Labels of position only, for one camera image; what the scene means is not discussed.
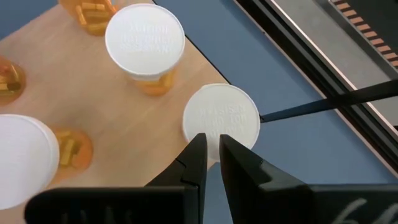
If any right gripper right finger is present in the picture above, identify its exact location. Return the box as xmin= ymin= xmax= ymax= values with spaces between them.
xmin=218 ymin=133 xmax=312 ymax=224

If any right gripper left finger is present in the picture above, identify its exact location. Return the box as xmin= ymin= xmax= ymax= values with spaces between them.
xmin=146 ymin=133 xmax=208 ymax=188

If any medium orange pill bottle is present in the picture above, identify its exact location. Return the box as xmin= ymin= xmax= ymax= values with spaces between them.
xmin=182 ymin=83 xmax=261 ymax=170
xmin=57 ymin=0 xmax=121 ymax=37
xmin=104 ymin=2 xmax=187 ymax=97

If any large orange pill bottle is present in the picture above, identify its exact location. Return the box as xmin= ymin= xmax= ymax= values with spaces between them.
xmin=0 ymin=55 xmax=27 ymax=106
xmin=0 ymin=113 xmax=95 ymax=211

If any dark blue table mat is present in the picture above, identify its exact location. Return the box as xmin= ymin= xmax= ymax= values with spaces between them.
xmin=0 ymin=0 xmax=396 ymax=224

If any black hazard-striped floor mat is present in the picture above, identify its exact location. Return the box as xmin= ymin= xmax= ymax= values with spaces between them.
xmin=315 ymin=0 xmax=398 ymax=78

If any wooden shelf with black frame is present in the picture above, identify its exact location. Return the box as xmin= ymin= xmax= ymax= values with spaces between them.
xmin=0 ymin=0 xmax=398 ymax=200

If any black metal rig frame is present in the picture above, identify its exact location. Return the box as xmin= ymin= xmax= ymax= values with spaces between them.
xmin=234 ymin=0 xmax=398 ymax=180

